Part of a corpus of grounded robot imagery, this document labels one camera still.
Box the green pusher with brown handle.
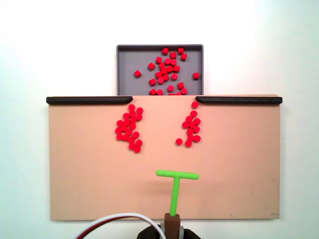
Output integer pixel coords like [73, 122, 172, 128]
[156, 169, 200, 239]

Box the beige flat board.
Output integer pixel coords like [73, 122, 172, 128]
[47, 94, 284, 222]

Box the grey shallow tray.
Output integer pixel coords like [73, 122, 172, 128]
[116, 44, 204, 97]

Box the red white black servo cable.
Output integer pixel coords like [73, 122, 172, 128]
[74, 212, 165, 239]

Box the black guide rail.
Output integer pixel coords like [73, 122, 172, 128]
[195, 96, 283, 106]
[46, 96, 134, 106]

